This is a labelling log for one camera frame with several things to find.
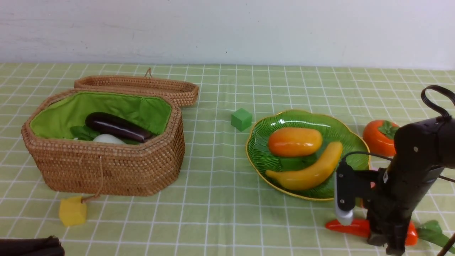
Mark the yellow foam cube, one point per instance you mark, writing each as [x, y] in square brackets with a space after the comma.
[72, 211]

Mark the orange toy mango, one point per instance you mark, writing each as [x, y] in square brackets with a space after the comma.
[292, 142]

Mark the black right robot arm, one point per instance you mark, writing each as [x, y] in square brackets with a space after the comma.
[423, 150]

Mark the orange toy carrot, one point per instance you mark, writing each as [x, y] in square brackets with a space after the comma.
[429, 231]

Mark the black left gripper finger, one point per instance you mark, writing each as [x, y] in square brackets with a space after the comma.
[49, 246]

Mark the green foam cube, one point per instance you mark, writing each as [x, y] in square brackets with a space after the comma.
[241, 119]

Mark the woven wicker basket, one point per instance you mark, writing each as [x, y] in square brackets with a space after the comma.
[55, 136]

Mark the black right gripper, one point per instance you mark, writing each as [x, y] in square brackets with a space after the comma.
[396, 194]

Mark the green leaf-shaped plate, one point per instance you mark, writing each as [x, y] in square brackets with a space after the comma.
[330, 128]

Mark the purple toy eggplant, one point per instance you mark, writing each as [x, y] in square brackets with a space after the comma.
[106, 123]

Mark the orange toy persimmon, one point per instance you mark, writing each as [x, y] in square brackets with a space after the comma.
[379, 137]

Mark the white toy radish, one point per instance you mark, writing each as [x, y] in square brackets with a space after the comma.
[106, 138]

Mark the wicker basket lid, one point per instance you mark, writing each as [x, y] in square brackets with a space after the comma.
[180, 93]

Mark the red foam cube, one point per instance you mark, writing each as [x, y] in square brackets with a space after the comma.
[363, 201]

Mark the yellow toy banana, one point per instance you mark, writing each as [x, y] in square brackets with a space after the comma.
[313, 175]

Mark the green checkered tablecloth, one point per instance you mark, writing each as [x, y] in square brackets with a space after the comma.
[219, 206]

